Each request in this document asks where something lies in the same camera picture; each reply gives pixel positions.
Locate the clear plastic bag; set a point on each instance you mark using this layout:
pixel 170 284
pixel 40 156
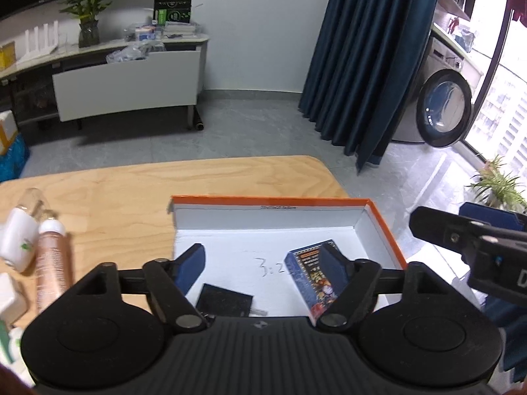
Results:
pixel 127 54

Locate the red hanging garment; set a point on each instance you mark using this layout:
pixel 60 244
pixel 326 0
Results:
pixel 518 0

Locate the white cabinet drawer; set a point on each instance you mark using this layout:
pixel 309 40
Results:
pixel 123 84

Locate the silver washing machine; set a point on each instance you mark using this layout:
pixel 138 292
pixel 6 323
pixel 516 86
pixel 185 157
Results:
pixel 442 107

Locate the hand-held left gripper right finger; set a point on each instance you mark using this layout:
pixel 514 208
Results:
pixel 331 265

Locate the blue chair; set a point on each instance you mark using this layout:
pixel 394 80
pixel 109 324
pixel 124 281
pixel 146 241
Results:
pixel 494 212

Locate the black square card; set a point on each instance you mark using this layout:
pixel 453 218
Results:
pixel 224 300

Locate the white and yellow carton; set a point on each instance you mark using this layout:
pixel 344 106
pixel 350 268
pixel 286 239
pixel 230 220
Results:
pixel 7 129

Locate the clear plastic containers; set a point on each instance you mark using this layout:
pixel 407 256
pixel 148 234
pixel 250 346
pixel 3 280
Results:
pixel 142 32

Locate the white plug adapter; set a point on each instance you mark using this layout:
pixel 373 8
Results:
pixel 16 238

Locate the white charger block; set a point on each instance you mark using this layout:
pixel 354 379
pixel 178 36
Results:
pixel 11 296

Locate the dark blue curtain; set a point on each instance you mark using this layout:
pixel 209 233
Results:
pixel 370 57

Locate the spider plant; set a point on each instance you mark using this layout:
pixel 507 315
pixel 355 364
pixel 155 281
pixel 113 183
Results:
pixel 500 185

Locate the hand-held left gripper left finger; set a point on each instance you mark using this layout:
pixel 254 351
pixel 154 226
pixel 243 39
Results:
pixel 192 264

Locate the blue plastic bag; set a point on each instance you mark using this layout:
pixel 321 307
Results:
pixel 12 160

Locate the yellow box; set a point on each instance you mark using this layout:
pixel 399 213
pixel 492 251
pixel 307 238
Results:
pixel 7 55

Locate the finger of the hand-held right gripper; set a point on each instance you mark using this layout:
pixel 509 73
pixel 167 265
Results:
pixel 440 226

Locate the green plant in glass vase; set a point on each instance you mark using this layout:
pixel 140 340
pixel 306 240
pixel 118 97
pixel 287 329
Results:
pixel 88 12

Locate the green and black box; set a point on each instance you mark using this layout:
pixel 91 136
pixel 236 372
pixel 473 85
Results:
pixel 173 10

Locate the copper spray bottle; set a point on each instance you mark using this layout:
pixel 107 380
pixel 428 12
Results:
pixel 51 263

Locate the clear glass bulb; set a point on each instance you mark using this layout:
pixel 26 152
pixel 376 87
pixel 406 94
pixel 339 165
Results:
pixel 33 199

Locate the stack of papers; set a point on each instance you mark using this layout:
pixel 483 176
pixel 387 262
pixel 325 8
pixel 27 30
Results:
pixel 181 29

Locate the orange cardboard box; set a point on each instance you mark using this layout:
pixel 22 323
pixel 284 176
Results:
pixel 247 234

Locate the blue playing card box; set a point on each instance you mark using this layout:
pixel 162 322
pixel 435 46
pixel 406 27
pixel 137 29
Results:
pixel 306 273

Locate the white router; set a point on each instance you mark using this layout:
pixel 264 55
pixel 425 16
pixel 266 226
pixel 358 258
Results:
pixel 39 43

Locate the television cabinet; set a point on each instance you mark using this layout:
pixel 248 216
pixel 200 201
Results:
pixel 33 94

